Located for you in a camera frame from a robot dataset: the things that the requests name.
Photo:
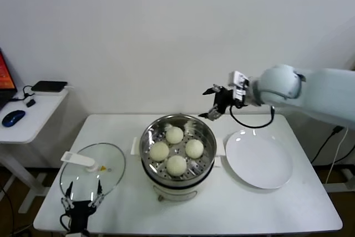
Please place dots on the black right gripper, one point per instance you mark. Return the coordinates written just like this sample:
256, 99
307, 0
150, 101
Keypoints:
223, 98

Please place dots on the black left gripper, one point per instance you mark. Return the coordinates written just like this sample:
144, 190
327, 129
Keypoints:
79, 210

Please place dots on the white steamed baozi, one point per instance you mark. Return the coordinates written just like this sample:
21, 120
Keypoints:
176, 165
194, 148
174, 135
159, 151

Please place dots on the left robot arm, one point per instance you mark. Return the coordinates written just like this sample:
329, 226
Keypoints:
79, 234

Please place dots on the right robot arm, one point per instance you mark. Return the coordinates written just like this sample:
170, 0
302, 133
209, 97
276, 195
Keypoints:
319, 92

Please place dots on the perforated steel steamer basket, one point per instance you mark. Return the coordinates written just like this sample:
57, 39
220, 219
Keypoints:
205, 134

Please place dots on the white round plate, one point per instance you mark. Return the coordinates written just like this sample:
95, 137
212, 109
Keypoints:
258, 159

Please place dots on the white side table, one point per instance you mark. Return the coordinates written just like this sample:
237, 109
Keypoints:
27, 128

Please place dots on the white electric cooking pot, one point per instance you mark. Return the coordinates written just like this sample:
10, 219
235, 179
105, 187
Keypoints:
174, 191

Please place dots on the blue computer mouse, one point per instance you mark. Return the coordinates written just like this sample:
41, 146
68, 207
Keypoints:
13, 117

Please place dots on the small black adapter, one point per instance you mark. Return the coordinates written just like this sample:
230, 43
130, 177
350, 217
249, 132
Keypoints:
30, 103

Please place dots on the flat black device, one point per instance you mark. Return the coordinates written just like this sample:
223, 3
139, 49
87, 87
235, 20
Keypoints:
49, 85

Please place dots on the black power plug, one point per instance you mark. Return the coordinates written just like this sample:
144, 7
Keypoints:
337, 129

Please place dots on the open black laptop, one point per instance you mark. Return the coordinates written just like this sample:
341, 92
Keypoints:
5, 76

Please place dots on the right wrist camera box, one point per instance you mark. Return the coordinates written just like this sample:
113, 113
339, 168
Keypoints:
238, 81

